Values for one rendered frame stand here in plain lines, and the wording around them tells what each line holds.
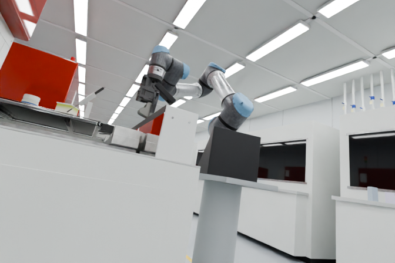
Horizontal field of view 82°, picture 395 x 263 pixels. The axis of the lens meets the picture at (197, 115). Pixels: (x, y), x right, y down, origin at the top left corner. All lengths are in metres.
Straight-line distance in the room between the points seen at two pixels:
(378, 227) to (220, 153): 2.37
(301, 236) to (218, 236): 2.88
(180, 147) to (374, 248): 2.73
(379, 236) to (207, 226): 2.35
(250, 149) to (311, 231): 2.88
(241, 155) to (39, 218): 0.71
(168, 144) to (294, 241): 3.22
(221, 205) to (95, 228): 0.55
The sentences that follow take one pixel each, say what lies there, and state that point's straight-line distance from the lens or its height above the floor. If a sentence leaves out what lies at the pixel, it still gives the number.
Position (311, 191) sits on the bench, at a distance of 3.76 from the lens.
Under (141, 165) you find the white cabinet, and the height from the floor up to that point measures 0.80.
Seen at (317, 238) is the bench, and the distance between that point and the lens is 3.88.
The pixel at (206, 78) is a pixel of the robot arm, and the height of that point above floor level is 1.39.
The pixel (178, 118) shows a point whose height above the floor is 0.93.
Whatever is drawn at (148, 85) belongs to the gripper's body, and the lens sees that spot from 1.00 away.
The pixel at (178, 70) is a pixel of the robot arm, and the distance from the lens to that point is 1.08.
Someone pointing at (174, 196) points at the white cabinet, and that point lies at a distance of 0.51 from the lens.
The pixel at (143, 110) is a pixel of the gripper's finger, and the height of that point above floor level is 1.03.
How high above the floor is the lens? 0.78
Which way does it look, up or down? 16 degrees up
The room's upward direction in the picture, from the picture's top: 10 degrees clockwise
